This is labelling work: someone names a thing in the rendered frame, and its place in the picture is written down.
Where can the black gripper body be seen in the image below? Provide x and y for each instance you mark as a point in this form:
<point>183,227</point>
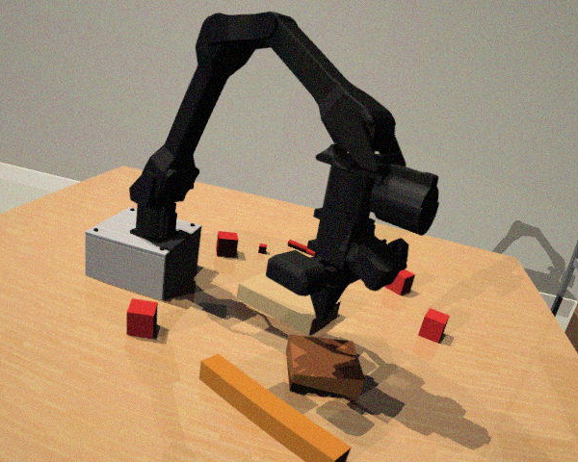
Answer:
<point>302,275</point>

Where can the brown square block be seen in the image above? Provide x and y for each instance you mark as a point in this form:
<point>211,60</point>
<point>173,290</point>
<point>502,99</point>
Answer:
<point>323,366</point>

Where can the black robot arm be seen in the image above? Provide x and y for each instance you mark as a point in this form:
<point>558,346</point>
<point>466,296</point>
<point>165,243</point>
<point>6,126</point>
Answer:
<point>359,183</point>

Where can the tan board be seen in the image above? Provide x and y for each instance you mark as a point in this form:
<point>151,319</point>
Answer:
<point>279,303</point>

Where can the red cylinder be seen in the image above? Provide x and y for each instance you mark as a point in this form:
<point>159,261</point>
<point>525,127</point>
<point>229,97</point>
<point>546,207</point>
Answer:
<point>301,247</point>

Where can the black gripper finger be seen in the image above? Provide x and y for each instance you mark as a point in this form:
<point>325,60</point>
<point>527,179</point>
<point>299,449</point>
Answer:
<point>321,300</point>
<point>338,292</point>

